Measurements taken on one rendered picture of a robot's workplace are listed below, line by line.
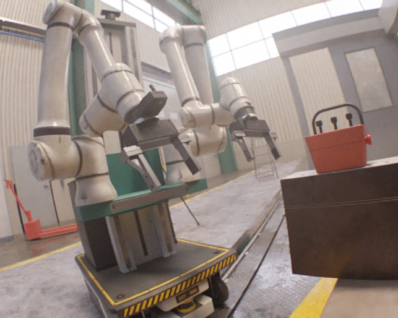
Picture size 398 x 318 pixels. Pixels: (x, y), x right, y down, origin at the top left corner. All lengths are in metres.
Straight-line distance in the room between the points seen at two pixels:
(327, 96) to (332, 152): 13.66
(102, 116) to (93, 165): 0.35
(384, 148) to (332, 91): 10.80
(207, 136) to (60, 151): 0.72
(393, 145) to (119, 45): 3.77
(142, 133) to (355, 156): 0.60
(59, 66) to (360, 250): 1.21
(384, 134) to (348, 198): 3.23
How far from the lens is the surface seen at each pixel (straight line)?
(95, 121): 0.66
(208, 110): 0.92
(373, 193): 0.74
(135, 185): 1.17
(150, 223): 1.30
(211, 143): 1.20
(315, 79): 14.60
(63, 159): 0.87
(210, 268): 1.11
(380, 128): 3.92
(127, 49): 1.47
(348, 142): 0.73
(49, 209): 6.55
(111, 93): 0.60
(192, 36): 1.31
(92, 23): 1.08
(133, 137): 0.50
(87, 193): 0.94
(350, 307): 0.75
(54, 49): 0.96
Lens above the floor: 0.79
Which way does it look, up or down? 2 degrees up
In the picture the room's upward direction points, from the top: 11 degrees counter-clockwise
